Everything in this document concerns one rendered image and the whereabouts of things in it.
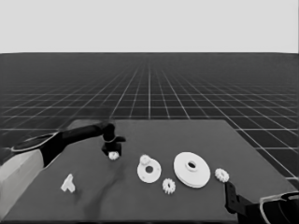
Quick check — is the large thick white disc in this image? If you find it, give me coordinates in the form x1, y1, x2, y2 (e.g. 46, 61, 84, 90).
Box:
173, 151, 211, 189

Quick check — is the white round carrier with pins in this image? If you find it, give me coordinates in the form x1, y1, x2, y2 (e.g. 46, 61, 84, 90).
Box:
136, 156, 163, 184

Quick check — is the small white toothed gear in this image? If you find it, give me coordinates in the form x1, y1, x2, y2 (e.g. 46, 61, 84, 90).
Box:
214, 167, 231, 183
107, 150, 121, 161
162, 177, 177, 195
138, 154, 152, 166

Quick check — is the small white T-shaped piece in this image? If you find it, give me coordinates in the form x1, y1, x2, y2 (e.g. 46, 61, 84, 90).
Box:
60, 173, 77, 194

